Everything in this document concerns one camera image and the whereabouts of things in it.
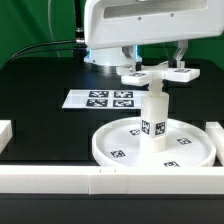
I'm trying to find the black pole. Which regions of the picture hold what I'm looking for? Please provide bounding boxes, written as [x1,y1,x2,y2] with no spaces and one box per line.
[73,0,85,63]

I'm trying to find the white round table top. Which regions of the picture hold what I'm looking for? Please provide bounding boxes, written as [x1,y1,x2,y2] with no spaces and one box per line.
[92,117,216,168]

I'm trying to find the white cross table base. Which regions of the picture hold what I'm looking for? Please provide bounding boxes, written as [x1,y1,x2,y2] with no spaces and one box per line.
[121,64,200,86]

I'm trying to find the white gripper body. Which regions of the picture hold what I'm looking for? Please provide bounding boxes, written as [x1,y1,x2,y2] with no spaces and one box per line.
[84,0,224,49]

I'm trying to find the black cable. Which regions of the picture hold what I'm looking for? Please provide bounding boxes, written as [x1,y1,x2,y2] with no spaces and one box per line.
[6,39,86,64]

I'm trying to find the white marker sheet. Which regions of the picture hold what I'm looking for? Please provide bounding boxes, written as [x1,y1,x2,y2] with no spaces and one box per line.
[62,90,146,109]

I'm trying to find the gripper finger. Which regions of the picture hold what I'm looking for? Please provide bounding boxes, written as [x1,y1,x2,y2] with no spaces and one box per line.
[169,40,188,68]
[122,46,136,72]

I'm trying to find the white left fence bar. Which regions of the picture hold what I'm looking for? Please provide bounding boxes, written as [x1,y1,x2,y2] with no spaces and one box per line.
[0,120,13,154]

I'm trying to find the white front fence bar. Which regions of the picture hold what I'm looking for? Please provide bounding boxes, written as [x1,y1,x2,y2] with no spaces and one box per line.
[0,165,224,195]

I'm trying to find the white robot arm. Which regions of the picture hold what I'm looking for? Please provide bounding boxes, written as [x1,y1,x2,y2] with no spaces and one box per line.
[84,0,224,67]

